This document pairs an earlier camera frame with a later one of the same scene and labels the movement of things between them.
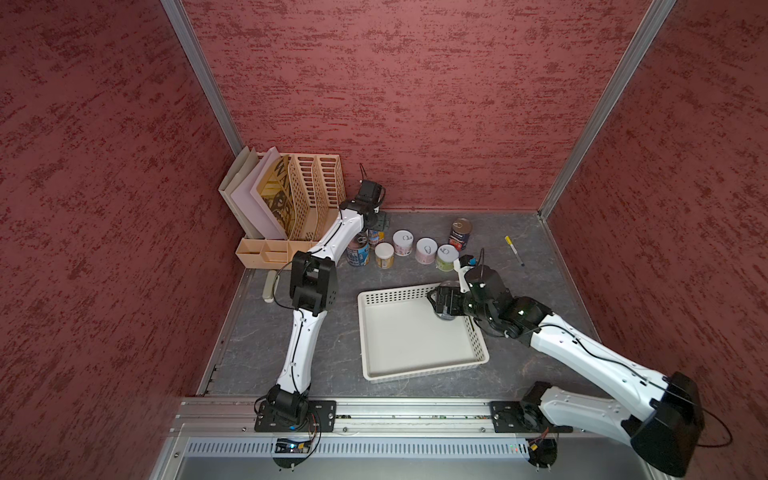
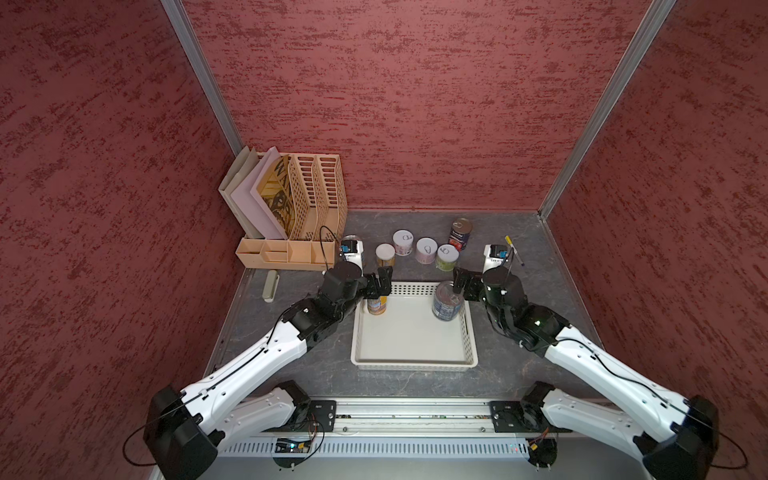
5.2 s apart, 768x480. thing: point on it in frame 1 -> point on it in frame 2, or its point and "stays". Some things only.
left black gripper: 381,221 -> 384,283
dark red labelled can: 459,234 stays
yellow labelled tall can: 376,236 -> 377,306
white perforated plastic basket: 401,336 stays
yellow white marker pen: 509,240 stays
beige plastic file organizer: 317,185 stays
